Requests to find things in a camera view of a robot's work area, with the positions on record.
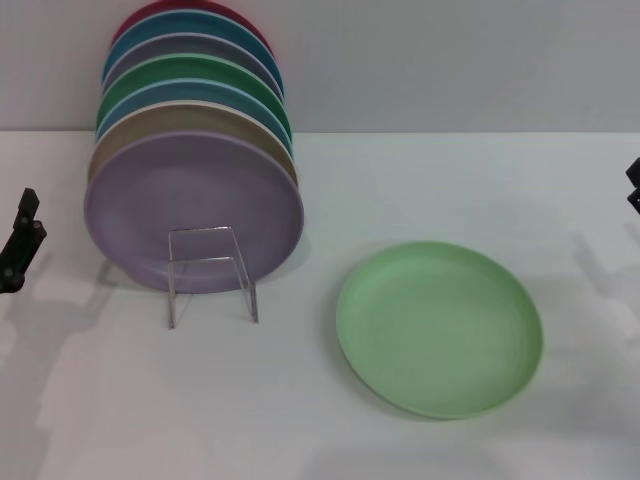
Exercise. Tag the beige plate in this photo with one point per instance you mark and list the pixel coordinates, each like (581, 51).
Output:
(200, 117)

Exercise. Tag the grey purple plate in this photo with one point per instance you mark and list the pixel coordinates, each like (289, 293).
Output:
(200, 45)

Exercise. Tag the dark green plate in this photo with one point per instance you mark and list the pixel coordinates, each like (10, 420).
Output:
(200, 67)

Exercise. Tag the light blue plate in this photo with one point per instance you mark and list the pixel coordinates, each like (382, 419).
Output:
(200, 90)

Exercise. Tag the clear acrylic plate rack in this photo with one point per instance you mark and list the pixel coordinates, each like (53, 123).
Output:
(200, 260)

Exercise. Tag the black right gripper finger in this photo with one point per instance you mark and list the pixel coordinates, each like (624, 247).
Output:
(635, 200)

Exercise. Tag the light green plate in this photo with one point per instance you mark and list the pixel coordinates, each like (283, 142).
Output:
(440, 330)

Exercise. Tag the maroon red plate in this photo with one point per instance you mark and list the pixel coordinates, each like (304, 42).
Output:
(134, 16)

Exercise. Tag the lavender plate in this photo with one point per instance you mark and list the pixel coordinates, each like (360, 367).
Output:
(190, 190)

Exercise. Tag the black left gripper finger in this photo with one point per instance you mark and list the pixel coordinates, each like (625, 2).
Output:
(22, 250)

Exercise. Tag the teal blue plate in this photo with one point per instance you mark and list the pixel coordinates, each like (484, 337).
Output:
(200, 22)

